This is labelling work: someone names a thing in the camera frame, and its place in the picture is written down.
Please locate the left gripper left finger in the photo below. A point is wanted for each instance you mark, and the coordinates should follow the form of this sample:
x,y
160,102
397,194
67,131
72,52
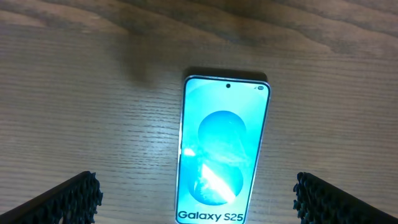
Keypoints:
x,y
73,201

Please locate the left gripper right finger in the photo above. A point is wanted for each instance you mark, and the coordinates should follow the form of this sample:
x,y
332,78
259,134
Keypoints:
x,y
319,202

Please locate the Galaxy S25 smartphone cyan screen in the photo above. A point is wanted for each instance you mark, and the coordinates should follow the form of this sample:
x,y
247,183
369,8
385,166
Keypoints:
x,y
221,127

